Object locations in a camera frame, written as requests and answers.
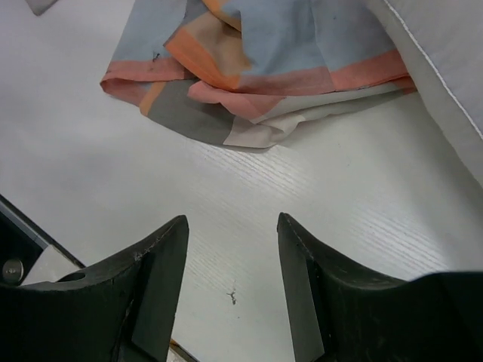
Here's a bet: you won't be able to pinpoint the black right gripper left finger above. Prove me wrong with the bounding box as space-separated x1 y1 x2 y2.
1 215 189 361

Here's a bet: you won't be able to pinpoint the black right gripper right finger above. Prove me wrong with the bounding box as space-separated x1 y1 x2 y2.
277 213 482 361

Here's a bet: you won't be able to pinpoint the multicolour patchwork pillowcase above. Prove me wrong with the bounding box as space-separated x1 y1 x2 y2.
100 1 415 149

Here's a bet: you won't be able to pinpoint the white pillow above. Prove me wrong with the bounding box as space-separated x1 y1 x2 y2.
364 0 483 169

